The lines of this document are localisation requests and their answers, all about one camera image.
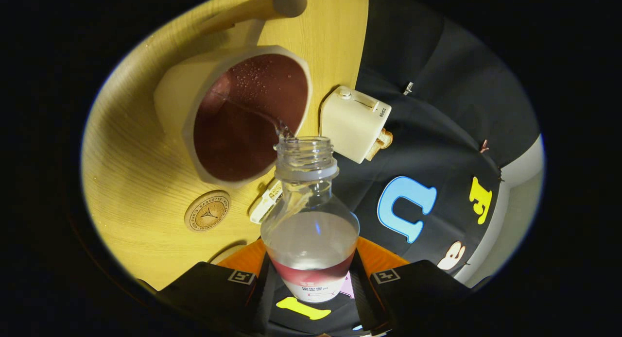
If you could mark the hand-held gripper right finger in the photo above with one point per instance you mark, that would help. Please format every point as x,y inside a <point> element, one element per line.
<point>418,288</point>

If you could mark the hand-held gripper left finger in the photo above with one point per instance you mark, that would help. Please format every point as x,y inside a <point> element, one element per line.
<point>214,291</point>

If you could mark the round printed coaster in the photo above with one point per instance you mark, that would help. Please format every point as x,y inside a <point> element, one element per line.
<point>208,211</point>

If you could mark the clear juice bottle red label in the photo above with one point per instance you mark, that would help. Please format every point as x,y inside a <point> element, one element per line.
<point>311,240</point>

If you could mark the white divided grain tray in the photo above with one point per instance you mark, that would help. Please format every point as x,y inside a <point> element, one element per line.
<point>265,203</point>

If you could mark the wooden table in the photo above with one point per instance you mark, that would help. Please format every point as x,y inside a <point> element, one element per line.
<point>136,172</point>

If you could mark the toast slice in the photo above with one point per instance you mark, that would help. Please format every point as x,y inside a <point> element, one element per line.
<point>374,152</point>
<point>386,139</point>

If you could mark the black backdrop cloth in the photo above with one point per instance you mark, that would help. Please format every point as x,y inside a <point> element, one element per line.
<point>437,133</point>

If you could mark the red cloth clip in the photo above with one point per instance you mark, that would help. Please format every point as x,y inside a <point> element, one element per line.
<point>484,145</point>

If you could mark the cream toaster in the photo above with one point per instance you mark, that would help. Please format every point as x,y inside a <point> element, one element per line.
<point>350,123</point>

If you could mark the white cloth clip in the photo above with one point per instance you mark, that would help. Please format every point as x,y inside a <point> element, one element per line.
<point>408,88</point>

